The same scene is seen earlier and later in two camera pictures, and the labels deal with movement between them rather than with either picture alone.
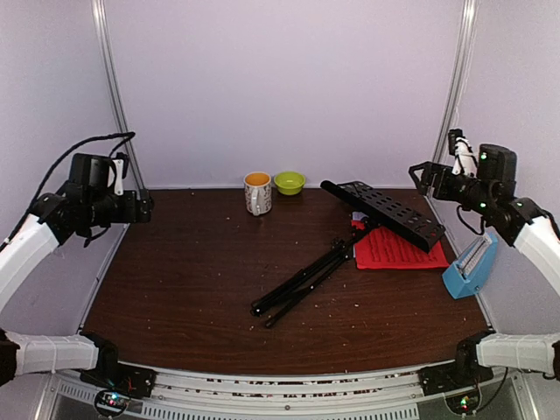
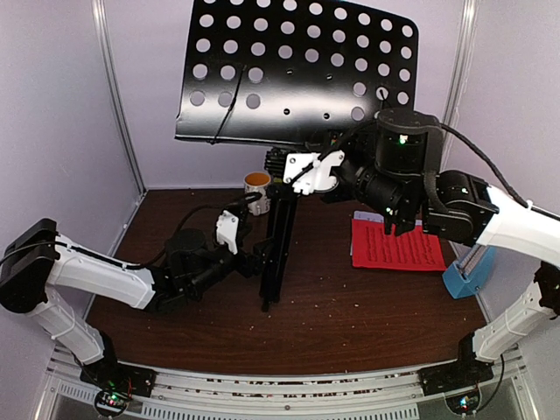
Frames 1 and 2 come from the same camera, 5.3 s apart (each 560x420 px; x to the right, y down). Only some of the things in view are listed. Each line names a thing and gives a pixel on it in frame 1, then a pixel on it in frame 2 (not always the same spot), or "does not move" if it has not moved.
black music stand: x=382 y=212 to x=283 y=73
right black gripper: x=442 y=171 to x=367 y=139
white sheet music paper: x=358 y=215 does not move
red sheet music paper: x=380 y=248 does not move
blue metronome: x=465 y=276 does not move
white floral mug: x=258 y=194 does not move
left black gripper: x=129 y=213 to x=254 y=263
